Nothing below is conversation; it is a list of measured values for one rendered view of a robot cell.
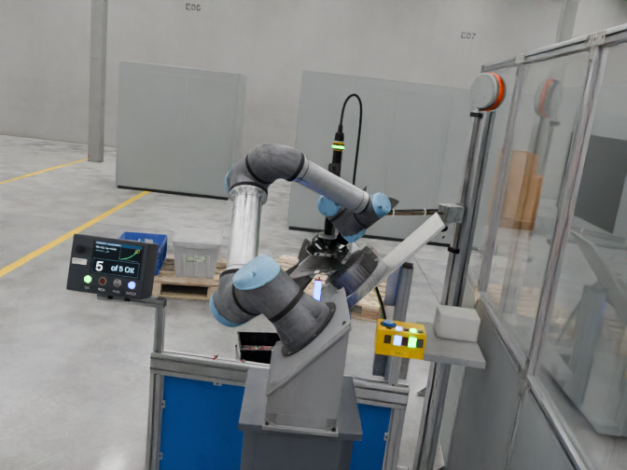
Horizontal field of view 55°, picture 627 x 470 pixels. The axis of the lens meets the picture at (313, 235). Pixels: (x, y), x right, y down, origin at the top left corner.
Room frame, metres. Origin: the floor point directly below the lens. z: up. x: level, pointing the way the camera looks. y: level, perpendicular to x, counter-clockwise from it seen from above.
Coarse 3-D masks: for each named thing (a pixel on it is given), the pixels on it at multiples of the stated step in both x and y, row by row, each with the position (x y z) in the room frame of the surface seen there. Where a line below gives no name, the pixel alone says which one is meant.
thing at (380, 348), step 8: (376, 328) 1.91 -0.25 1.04; (384, 328) 1.84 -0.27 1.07; (392, 328) 1.85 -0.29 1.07; (416, 328) 1.87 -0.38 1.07; (424, 328) 1.88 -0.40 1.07; (376, 336) 1.86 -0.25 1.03; (392, 336) 1.83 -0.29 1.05; (400, 336) 1.83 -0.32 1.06; (408, 336) 1.83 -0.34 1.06; (416, 336) 1.83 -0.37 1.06; (424, 336) 1.83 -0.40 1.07; (376, 344) 1.84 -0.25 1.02; (384, 344) 1.83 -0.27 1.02; (392, 344) 1.83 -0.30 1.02; (400, 344) 1.83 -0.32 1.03; (408, 344) 1.83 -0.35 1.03; (424, 344) 1.83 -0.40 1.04; (376, 352) 1.84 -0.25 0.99; (384, 352) 1.83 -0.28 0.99; (392, 352) 1.83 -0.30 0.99; (400, 352) 1.83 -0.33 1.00; (408, 352) 1.83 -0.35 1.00; (416, 352) 1.83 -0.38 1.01
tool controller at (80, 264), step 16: (80, 240) 1.91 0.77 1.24; (96, 240) 1.91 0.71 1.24; (112, 240) 1.91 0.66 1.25; (128, 240) 1.94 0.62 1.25; (80, 256) 1.89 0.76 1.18; (96, 256) 1.89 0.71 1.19; (112, 256) 1.89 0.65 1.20; (128, 256) 1.89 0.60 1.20; (144, 256) 1.89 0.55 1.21; (80, 272) 1.88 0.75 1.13; (112, 272) 1.88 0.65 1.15; (128, 272) 1.87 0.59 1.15; (144, 272) 1.88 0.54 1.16; (80, 288) 1.87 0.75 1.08; (96, 288) 1.86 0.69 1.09; (112, 288) 1.86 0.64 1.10; (128, 288) 1.86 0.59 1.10; (144, 288) 1.87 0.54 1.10
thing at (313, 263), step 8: (312, 256) 2.21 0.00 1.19; (320, 256) 2.21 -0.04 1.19; (328, 256) 2.23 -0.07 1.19; (304, 264) 2.13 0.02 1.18; (312, 264) 2.11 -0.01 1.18; (320, 264) 2.10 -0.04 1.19; (328, 264) 2.10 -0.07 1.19; (336, 264) 2.10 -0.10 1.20; (296, 272) 2.06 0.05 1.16; (304, 272) 2.04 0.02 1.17; (312, 272) 2.02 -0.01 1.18; (320, 272) 2.00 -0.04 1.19
